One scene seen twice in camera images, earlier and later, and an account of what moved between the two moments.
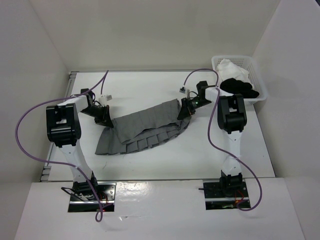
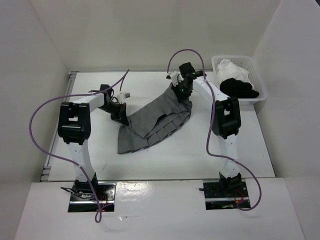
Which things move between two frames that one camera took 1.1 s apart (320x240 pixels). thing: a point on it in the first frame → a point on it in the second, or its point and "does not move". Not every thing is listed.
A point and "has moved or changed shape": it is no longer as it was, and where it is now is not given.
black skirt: (233, 86) does not move
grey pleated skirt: (142, 130) has moved or changed shape
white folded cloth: (226, 69) does not move
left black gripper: (105, 119) → (121, 117)
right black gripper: (185, 111) → (181, 97)
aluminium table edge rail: (47, 170) does not move
